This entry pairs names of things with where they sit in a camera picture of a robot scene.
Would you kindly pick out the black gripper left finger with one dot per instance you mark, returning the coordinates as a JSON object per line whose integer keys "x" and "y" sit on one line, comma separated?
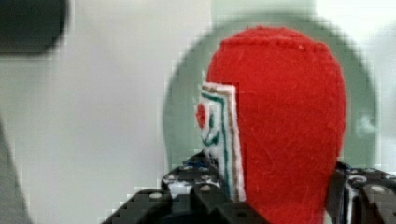
{"x": 192, "y": 193}

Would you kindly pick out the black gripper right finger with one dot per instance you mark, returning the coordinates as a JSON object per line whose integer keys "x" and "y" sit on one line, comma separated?
{"x": 361, "y": 196}

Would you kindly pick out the red felt ketchup bottle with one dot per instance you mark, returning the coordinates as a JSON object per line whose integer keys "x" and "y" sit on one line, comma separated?
{"x": 272, "y": 115}

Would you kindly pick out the black cylinder cup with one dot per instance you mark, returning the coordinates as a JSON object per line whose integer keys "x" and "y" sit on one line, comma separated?
{"x": 31, "y": 26}

